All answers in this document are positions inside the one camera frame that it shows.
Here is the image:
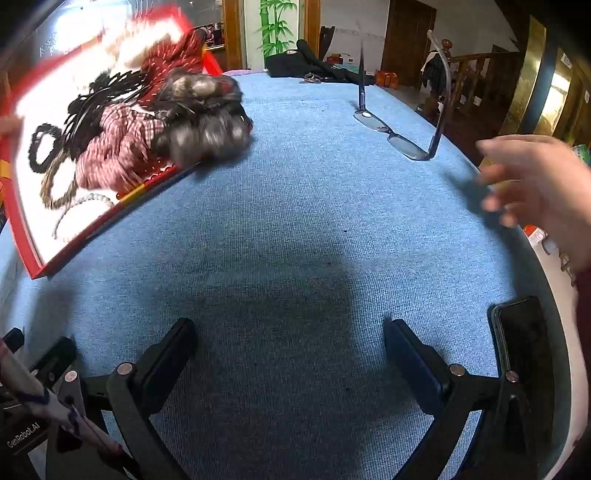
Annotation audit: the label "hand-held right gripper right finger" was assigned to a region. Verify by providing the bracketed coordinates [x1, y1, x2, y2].
[384, 319, 555, 480]

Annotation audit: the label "brown wooden door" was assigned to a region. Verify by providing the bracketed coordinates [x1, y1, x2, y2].
[381, 0, 437, 75]

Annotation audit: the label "white pearl bracelet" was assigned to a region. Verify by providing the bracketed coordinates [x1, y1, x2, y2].
[53, 191, 116, 241]

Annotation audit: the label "brown bead bracelet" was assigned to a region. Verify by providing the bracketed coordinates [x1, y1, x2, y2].
[41, 152, 81, 210]

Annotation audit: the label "eyeglasses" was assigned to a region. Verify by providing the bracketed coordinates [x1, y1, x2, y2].
[353, 30, 453, 161]

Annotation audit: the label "black bag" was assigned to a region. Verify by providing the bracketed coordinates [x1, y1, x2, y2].
[265, 39, 370, 86]

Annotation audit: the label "red patterned scrunchie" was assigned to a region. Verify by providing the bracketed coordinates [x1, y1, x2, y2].
[139, 32, 206, 100]

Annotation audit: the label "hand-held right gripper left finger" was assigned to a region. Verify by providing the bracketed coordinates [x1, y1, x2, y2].
[85, 318, 199, 480]

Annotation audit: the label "red plaid scrunchie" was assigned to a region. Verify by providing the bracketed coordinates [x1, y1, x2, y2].
[75, 104, 167, 192]

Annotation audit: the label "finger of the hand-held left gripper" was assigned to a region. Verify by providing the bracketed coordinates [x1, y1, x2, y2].
[0, 327, 25, 356]
[28, 336, 86, 416]

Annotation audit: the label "person's right hand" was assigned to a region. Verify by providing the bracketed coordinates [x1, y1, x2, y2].
[475, 135, 591, 273]

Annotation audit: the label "green bamboo wall decoration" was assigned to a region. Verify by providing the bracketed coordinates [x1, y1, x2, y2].
[256, 0, 298, 58]

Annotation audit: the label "red bead bracelet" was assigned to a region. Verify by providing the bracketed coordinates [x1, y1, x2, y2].
[115, 159, 178, 201]

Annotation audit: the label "wooden stair railing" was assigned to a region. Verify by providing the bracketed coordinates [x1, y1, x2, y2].
[441, 39, 522, 112]

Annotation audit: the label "white printed scrunchie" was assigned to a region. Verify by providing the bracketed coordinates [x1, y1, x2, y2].
[104, 21, 185, 70]

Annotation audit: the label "red tray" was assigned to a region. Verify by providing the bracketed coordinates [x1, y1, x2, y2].
[0, 4, 227, 280]

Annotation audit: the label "grey silk scrunchie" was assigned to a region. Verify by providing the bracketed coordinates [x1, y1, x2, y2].
[154, 68, 254, 169]

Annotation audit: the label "dark hanging jacket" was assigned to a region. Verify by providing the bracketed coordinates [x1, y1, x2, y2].
[420, 51, 448, 93]

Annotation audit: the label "blue tablecloth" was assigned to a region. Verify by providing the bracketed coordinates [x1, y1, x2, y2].
[0, 69, 578, 480]

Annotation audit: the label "black bead bracelet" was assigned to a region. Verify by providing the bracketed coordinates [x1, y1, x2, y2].
[28, 124, 65, 175]

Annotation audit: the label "red and white container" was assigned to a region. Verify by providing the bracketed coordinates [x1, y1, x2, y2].
[524, 224, 550, 252]

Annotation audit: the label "black smartphone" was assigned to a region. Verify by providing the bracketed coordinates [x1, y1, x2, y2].
[490, 298, 555, 462]

